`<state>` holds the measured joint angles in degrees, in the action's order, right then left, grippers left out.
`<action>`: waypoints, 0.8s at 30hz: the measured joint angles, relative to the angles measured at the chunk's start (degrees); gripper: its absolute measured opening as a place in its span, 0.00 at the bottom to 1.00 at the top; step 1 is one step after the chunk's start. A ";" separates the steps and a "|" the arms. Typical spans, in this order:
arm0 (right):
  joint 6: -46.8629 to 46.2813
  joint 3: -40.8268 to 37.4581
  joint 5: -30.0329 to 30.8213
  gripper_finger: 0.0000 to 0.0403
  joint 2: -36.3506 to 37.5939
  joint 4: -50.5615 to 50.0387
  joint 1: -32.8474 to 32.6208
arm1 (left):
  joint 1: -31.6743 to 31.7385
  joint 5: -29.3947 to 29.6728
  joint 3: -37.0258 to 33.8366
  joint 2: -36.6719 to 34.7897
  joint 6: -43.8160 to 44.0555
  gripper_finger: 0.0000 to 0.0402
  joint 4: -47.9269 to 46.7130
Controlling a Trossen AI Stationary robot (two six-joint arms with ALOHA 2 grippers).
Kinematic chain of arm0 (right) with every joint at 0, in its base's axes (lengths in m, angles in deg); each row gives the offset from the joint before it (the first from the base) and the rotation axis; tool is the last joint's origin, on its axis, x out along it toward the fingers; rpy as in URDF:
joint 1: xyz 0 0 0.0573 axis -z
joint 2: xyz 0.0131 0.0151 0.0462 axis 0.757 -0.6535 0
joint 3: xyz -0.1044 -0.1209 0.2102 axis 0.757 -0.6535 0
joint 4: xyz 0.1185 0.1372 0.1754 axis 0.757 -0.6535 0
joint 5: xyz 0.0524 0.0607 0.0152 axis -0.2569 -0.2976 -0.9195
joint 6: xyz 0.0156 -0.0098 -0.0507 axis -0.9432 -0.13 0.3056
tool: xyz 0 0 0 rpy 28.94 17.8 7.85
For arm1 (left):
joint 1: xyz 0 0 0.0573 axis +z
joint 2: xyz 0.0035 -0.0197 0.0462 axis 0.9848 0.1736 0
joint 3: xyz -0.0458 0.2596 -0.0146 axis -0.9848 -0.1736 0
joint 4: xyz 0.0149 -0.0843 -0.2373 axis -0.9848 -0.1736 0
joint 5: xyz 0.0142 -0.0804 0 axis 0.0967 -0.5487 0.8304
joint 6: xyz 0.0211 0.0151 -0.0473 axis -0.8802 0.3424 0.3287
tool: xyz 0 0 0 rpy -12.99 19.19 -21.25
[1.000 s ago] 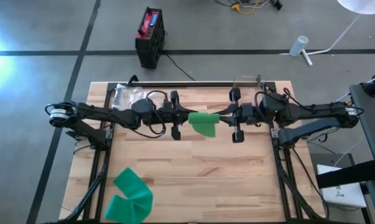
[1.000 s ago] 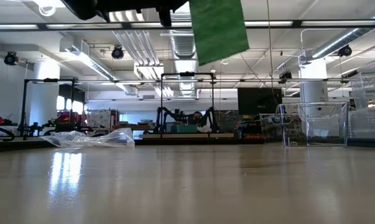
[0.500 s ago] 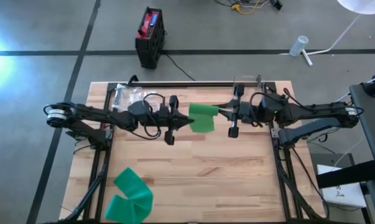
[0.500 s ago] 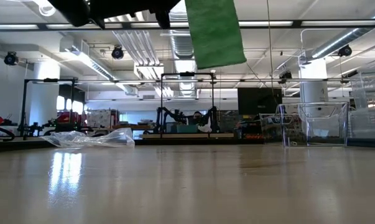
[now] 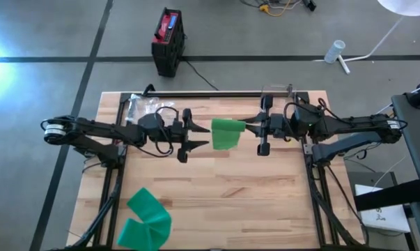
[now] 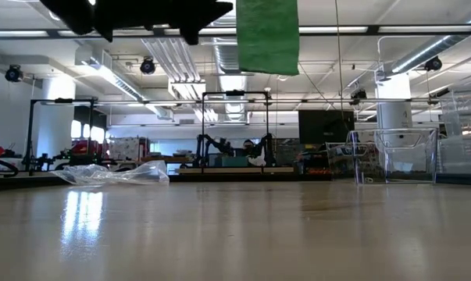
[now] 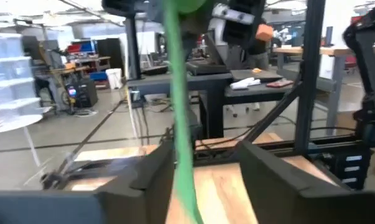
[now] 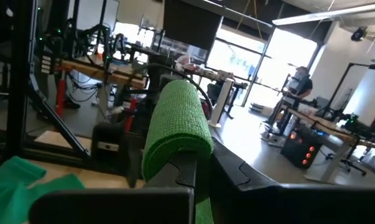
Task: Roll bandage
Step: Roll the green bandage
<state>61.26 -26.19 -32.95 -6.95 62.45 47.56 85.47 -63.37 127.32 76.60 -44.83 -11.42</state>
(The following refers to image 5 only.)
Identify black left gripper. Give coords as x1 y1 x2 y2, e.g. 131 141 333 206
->
162 108 211 164

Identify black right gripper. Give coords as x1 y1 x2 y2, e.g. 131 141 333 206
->
237 93 292 157

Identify green elastic bandage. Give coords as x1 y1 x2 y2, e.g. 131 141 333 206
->
210 118 247 151
116 187 173 251

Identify clear plastic zip bag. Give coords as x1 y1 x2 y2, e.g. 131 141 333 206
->
260 82 297 100

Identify red black battery crate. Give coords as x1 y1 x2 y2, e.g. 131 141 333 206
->
150 6 187 79

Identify clear plastic bottle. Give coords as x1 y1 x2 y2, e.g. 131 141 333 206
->
323 39 347 65

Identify grey box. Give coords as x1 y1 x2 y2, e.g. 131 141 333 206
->
347 170 398 189

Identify white box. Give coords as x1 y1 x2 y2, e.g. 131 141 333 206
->
355 183 412 234

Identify white floor lamp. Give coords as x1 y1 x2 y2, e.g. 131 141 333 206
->
313 0 420 75

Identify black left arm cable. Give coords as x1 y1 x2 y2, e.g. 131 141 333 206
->
125 105 181 158

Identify black table frame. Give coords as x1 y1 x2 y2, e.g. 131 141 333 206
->
65 89 369 251

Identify black floor cable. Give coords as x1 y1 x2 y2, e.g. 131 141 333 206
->
181 57 220 92

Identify yellow cable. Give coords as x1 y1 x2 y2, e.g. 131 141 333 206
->
259 2 294 17

